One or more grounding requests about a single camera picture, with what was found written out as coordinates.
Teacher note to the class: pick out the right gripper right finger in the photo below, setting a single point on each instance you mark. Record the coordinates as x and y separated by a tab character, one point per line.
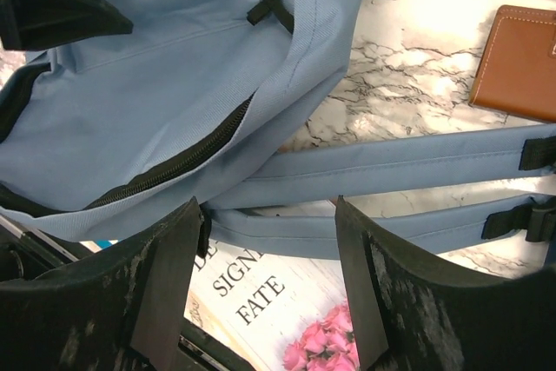
412	310

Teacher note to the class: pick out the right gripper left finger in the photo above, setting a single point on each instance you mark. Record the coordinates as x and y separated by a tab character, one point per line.
118	309

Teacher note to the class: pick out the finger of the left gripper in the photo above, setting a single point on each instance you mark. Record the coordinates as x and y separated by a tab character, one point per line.
45	24

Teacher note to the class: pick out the blue student backpack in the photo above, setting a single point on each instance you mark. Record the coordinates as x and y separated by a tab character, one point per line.
106	136

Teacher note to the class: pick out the brown leather wallet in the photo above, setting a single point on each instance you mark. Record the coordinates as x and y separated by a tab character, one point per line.
516	74

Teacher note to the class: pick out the teal blue book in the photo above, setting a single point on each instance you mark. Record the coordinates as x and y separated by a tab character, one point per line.
96	246

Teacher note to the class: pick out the designer fate flower book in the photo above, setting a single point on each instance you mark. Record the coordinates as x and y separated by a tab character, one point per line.
271	288

